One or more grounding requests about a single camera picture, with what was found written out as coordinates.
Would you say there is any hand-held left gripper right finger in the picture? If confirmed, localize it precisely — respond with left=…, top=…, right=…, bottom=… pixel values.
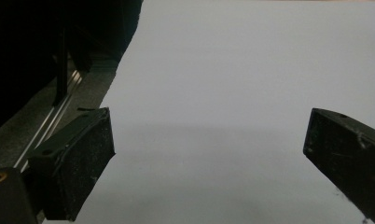
left=302, top=107, right=375, bottom=224

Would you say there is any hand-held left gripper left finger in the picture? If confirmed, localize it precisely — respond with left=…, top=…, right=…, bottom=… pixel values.
left=26, top=106, right=117, bottom=222

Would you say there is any black stand leg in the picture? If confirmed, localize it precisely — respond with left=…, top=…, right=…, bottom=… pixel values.
left=52, top=27, right=93, bottom=107

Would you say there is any metal floor rail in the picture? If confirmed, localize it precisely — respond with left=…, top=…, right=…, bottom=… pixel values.
left=13, top=69, right=84, bottom=173

